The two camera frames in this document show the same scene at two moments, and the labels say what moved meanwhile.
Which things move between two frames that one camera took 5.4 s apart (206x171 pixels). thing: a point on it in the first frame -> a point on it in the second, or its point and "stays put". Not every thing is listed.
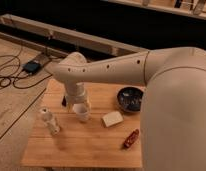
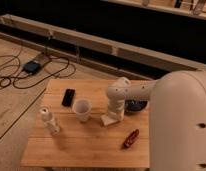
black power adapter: [32, 67] stays put
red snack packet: [128, 143] stays put
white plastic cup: [82, 111] stays put
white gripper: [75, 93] -> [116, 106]
